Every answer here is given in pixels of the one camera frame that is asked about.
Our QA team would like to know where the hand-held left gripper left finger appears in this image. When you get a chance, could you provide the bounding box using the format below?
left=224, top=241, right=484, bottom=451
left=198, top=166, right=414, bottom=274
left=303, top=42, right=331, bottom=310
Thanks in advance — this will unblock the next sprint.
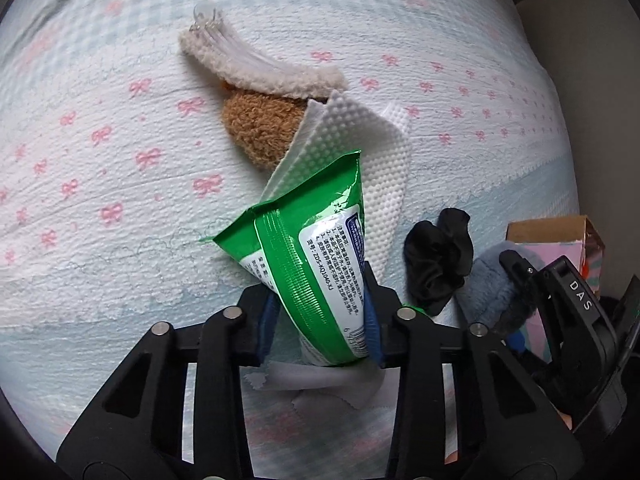
left=56, top=285, right=281, bottom=480

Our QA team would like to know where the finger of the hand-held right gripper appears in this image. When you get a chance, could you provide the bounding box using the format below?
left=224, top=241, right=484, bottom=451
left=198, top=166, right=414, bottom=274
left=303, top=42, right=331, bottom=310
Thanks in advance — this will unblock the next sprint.
left=500, top=327, right=543, bottom=361
left=499, top=249, right=551, bottom=311

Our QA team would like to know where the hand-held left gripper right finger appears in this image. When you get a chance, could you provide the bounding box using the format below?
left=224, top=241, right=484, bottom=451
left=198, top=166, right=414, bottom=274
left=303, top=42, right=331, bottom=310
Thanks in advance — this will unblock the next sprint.
left=360, top=260, right=586, bottom=480

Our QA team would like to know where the grey-blue plush toy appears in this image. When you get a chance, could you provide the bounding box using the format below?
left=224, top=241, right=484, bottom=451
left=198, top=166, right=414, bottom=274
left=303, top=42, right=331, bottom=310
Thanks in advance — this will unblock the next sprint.
left=456, top=240, right=543, bottom=356

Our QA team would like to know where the green wet wipes packet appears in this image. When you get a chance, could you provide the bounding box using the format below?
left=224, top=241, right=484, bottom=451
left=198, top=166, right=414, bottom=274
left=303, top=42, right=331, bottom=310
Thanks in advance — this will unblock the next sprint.
left=200, top=149, right=397, bottom=368

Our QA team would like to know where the white embossed wipe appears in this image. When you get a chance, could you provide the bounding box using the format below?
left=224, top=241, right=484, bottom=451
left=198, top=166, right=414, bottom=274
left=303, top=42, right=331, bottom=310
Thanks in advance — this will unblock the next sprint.
left=262, top=89, right=412, bottom=283

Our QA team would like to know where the pink cardboard box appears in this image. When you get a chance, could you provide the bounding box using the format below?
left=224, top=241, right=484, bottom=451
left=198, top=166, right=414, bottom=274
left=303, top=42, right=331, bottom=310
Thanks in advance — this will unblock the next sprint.
left=505, top=215, right=607, bottom=363

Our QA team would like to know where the black scrunchie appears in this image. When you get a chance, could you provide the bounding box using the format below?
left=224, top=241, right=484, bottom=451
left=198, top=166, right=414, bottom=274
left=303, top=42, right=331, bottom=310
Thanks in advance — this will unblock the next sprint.
left=403, top=207, right=475, bottom=317

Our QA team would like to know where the white thin cloth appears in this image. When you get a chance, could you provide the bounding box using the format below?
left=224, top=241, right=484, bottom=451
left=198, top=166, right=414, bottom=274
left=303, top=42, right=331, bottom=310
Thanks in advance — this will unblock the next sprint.
left=243, top=359, right=397, bottom=409

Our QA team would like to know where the bow-printed bed sheet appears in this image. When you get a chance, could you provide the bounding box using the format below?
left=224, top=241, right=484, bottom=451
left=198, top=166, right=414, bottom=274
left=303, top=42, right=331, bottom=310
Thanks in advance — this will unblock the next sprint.
left=0, top=0, right=585, bottom=480

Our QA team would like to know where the brown and beige plush hair clip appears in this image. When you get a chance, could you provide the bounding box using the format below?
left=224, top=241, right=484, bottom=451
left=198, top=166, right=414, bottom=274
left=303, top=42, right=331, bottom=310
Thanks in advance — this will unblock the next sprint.
left=179, top=4, right=346, bottom=171

